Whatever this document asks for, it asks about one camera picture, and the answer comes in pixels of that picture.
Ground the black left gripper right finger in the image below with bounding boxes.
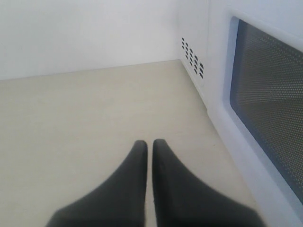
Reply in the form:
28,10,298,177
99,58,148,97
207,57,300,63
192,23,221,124
152,139,262,227

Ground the white microwave oven body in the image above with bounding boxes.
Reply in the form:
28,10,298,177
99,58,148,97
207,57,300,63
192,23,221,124
177,0,211,114

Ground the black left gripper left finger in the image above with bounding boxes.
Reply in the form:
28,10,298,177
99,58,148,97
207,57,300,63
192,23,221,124
47,140,148,227

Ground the white microwave door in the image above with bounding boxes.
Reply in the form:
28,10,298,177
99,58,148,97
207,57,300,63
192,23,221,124
205,0,303,222

